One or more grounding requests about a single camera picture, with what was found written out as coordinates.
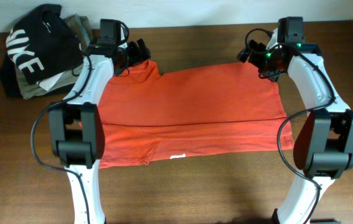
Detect red orange t-shirt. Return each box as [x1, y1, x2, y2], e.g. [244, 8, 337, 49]
[98, 60, 294, 169]

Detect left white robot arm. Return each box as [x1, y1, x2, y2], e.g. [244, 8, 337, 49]
[48, 19, 150, 224]

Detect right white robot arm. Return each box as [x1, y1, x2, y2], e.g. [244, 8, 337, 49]
[237, 17, 353, 223]

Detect olive folded garment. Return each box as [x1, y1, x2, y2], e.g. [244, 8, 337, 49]
[15, 14, 93, 100]

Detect black folded shirt white letters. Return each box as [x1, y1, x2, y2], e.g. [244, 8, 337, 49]
[6, 4, 82, 85]

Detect white folded garment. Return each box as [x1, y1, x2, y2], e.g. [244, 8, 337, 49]
[36, 72, 70, 92]

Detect black folded garment bottom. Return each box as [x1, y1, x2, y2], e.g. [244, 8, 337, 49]
[0, 55, 76, 100]

